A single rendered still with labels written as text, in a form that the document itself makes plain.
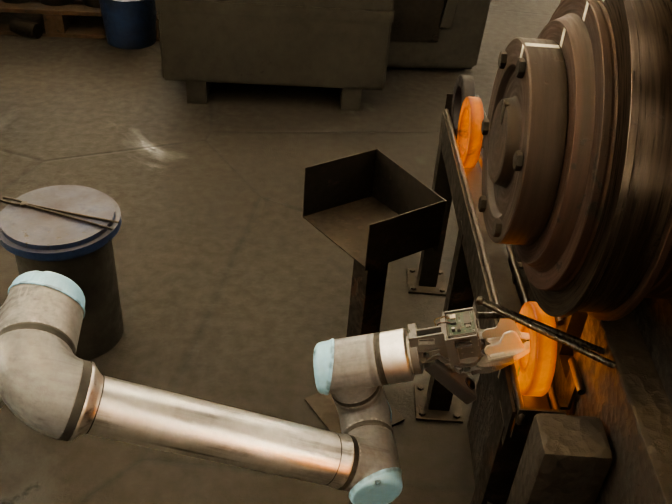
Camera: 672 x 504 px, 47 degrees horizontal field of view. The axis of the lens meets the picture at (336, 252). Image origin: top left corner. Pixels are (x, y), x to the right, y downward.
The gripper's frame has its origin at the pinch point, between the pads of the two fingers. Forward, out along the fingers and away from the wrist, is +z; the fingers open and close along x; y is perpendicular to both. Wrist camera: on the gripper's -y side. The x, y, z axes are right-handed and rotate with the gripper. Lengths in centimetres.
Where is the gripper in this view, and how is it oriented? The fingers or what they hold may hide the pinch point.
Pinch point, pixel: (532, 344)
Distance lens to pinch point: 132.8
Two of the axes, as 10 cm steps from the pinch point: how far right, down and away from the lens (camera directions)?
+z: 9.7, -1.8, -1.8
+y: -2.5, -7.9, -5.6
